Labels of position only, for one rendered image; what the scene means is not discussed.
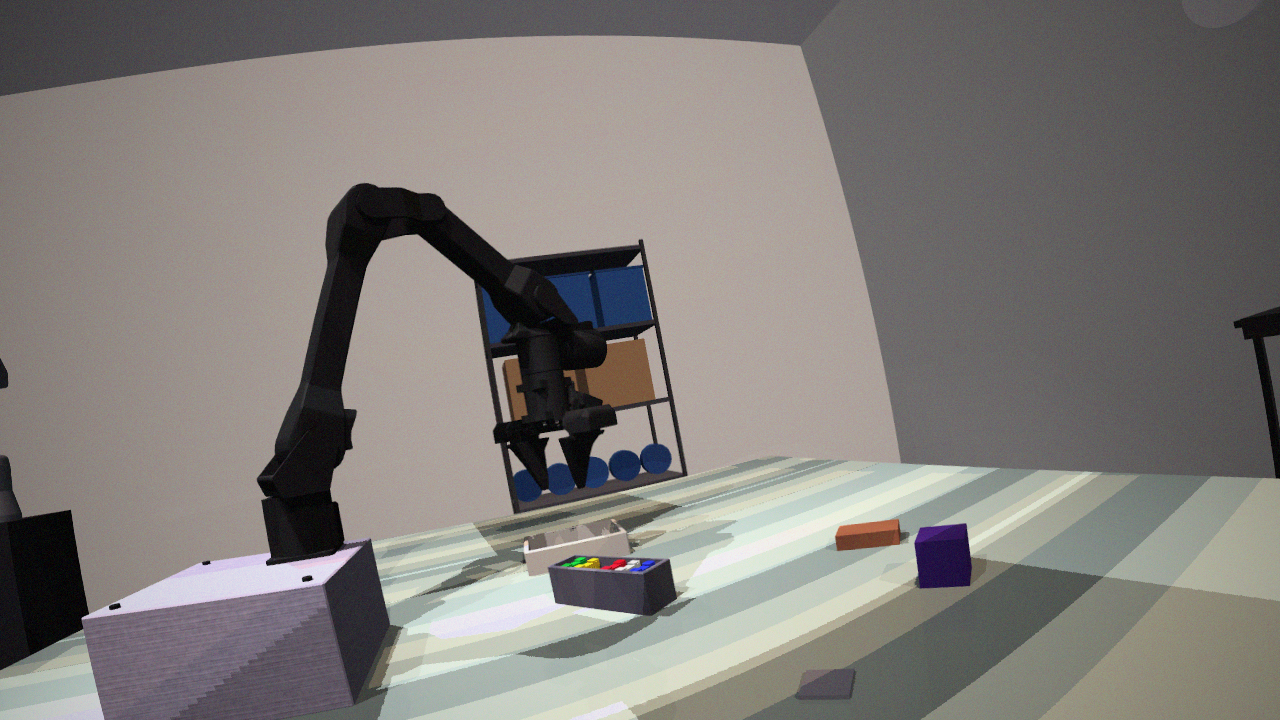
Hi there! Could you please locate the orange rectangular block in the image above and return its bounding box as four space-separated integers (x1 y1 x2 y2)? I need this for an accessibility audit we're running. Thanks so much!
835 519 901 551

